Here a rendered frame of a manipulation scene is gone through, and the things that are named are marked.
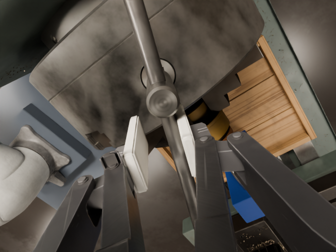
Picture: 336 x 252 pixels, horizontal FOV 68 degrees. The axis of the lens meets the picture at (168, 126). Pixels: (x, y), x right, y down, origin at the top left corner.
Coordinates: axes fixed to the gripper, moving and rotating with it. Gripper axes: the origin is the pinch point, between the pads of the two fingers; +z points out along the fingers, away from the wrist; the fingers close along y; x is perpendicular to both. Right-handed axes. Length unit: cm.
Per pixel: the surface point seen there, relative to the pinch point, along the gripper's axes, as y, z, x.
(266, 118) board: 24, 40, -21
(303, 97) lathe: 51, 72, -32
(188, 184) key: 1.1, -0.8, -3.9
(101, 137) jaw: -8.1, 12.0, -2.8
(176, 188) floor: -13, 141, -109
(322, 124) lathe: 58, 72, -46
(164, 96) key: 1.3, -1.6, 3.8
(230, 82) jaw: 10.8, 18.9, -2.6
